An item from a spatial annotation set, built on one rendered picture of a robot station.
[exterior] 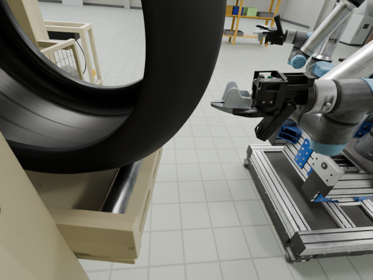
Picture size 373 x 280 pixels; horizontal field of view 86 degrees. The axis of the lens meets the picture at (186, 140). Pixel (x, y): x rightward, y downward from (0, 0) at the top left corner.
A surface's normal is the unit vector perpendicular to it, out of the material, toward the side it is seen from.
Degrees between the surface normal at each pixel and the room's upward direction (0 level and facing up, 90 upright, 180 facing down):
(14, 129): 29
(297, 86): 90
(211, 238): 0
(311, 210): 0
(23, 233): 90
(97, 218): 0
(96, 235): 90
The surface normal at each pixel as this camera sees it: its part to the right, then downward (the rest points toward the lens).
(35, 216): 1.00, 0.10
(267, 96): -0.07, 0.61
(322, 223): 0.07, -0.79
